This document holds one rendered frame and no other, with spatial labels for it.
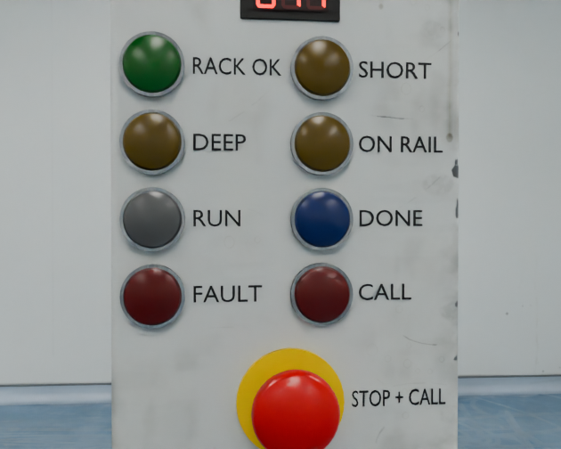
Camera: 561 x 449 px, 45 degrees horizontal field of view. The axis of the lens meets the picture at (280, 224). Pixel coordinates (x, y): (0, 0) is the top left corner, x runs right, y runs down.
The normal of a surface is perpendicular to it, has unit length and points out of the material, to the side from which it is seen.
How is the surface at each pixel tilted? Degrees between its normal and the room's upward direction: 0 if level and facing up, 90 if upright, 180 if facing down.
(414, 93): 90
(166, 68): 91
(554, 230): 90
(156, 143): 92
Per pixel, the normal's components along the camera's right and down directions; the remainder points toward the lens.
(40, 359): 0.07, 0.01
